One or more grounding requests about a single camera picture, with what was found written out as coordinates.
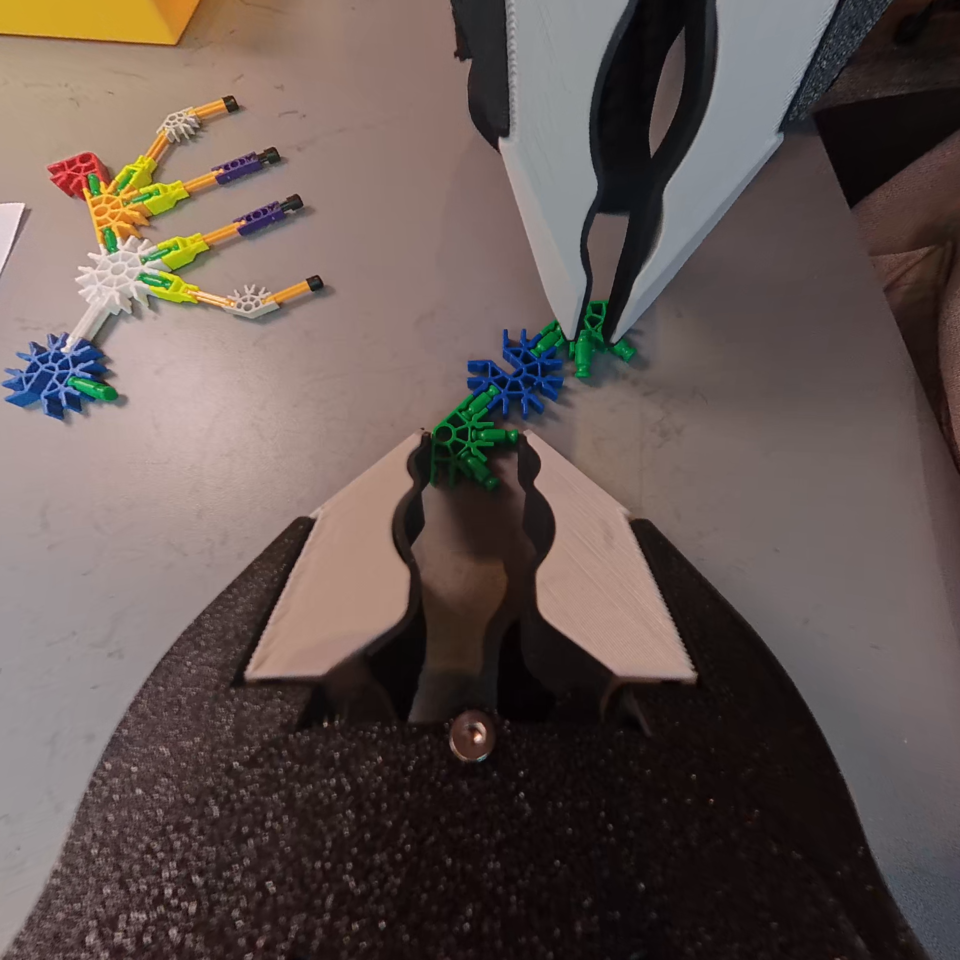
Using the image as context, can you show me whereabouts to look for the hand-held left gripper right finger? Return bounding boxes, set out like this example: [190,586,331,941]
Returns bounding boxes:
[519,429,700,687]

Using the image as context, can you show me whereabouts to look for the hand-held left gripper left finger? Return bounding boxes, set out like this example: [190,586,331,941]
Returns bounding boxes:
[244,429,435,684]

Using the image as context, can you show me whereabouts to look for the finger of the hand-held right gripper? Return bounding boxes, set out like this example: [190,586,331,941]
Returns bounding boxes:
[609,0,843,342]
[498,0,639,342]

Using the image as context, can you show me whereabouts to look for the green and blue toy assembly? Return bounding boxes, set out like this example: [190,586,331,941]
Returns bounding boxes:
[429,300,639,494]

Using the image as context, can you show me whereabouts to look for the multicoloured toy hand assembly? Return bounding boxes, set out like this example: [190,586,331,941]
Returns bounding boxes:
[1,93,325,419]

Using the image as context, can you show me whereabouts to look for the grey desk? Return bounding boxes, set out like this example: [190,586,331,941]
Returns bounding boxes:
[0,0,960,939]

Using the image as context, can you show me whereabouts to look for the person's beige sweatshirt torso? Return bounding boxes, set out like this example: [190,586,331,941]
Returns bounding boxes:
[851,127,960,470]

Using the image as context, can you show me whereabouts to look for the yellow divided plastic bin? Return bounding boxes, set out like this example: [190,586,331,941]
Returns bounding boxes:
[0,0,202,46]

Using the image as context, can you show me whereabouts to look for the white toy instruction sheet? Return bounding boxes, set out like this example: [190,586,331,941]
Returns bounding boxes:
[0,202,30,271]

